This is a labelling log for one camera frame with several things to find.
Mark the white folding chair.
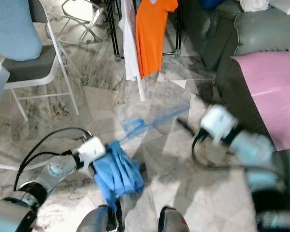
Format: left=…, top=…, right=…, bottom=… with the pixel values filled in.
left=0, top=0, right=80, bottom=122

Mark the robot right leg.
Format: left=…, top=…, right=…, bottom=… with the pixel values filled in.
left=157, top=207, right=189, bottom=232

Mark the grey green sofa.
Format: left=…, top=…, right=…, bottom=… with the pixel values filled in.
left=181, top=0, right=290, bottom=228

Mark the light blue cushion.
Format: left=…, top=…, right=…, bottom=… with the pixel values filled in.
left=0, top=0, right=43, bottom=62

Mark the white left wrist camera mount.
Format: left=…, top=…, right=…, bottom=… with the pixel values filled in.
left=76, top=136, right=107, bottom=167

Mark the pink sheet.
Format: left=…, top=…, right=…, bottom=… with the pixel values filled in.
left=232, top=51, right=290, bottom=150

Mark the robot left leg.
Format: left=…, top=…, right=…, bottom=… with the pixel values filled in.
left=77, top=205, right=124, bottom=232

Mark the white shirt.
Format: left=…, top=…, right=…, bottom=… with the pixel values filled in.
left=118, top=0, right=146, bottom=102

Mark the orange shirt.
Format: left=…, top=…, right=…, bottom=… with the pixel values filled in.
left=135, top=0, right=179, bottom=79

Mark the robot leg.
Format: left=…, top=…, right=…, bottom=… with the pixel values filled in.
left=77, top=205, right=124, bottom=232
left=157, top=207, right=189, bottom=232

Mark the blue shirt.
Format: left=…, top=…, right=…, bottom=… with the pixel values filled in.
left=92, top=140, right=145, bottom=208

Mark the crumpled white cloth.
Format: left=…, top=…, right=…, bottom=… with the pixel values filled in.
left=239, top=0, right=271, bottom=13

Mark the white round tube frame stand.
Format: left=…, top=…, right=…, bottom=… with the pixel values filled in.
left=60, top=0, right=107, bottom=44

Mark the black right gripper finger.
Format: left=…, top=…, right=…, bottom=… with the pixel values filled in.
left=176, top=118, right=203, bottom=140

